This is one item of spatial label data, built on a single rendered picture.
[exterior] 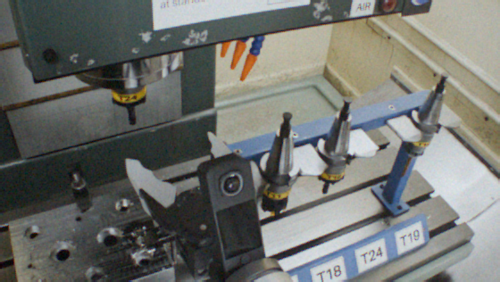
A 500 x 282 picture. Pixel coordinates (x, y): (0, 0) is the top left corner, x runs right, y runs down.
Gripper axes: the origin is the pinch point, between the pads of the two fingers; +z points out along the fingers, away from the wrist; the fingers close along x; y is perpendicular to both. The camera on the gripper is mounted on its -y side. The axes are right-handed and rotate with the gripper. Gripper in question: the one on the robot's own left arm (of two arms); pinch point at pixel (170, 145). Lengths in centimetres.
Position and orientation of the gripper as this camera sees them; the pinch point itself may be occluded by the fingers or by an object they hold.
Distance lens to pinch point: 57.2
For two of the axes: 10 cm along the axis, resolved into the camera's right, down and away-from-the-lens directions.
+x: 8.7, -3.0, 4.0
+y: -0.8, 7.1, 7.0
